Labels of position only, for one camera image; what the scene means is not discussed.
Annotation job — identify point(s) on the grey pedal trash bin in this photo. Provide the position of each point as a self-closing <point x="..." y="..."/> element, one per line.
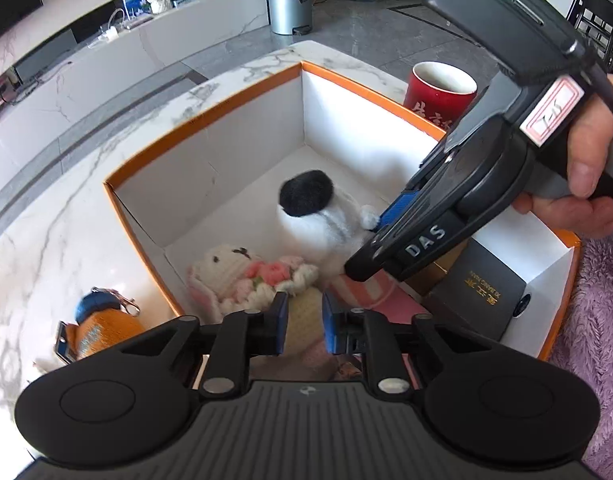
<point x="291" y="17"/>

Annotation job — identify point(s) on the person's right hand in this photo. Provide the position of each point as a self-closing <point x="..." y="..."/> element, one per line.
<point x="588" y="150"/>

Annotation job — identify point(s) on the white marble tv cabinet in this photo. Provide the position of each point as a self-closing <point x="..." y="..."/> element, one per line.
<point x="94" y="75"/>

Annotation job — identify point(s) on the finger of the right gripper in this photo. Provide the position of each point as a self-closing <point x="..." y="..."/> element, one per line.
<point x="393" y="212"/>

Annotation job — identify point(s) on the orange white cardboard box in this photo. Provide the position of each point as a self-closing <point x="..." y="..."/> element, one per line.
<point x="281" y="176"/>

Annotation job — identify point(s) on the white crochet bunny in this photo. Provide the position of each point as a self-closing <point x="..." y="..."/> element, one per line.
<point x="231" y="278"/>

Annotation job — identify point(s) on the red mug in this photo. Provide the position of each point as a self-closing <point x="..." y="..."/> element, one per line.
<point x="439" y="92"/>

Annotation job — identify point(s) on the orange plush blue cap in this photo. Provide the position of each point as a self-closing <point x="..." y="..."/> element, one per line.
<point x="103" y="318"/>

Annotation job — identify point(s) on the purple fluffy blanket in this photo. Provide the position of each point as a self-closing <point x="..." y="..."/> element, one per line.
<point x="584" y="345"/>

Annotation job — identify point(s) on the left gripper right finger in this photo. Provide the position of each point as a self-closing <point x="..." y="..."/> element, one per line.
<point x="368" y="336"/>

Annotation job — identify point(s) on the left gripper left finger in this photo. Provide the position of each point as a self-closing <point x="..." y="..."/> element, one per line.
<point x="242" y="336"/>

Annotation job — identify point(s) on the black box gold lettering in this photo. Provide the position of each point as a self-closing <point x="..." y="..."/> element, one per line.
<point x="479" y="293"/>

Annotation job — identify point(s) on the white plush black hat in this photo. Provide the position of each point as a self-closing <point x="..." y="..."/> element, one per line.
<point x="321" y="223"/>

